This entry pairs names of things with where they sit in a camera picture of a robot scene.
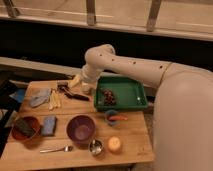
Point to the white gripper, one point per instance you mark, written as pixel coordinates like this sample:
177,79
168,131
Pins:
89,75

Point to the peeled banana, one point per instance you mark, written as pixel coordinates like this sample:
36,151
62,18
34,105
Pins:
54,100

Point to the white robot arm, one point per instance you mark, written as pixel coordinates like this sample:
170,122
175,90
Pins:
183,107

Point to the white paper cup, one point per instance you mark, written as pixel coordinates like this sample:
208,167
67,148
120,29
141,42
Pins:
86,88

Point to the small metal cup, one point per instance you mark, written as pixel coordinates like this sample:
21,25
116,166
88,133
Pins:
96,147

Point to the grey blue cloth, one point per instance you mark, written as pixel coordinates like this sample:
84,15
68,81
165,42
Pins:
42,96

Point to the dark grape bunch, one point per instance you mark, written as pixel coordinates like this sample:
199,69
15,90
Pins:
109,98

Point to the green plastic tray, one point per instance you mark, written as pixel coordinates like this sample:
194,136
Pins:
129,94

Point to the purple bowl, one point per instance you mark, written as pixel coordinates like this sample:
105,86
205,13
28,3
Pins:
81,129

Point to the wooden table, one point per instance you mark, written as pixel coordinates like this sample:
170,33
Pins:
136,146

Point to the blue sponge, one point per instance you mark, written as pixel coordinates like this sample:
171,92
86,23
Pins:
49,125

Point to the orange carrot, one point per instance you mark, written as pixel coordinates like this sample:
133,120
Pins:
117,118

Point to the metal spoon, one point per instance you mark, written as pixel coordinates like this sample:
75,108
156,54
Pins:
64,149

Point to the orange bowl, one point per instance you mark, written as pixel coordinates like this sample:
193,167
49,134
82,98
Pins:
33,122

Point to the dark sponge in bowl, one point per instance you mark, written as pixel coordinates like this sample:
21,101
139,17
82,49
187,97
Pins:
22,126

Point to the orange fruit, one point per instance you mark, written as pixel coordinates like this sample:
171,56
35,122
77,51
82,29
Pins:
114,145

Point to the black handled tool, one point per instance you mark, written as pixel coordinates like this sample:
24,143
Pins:
63,87

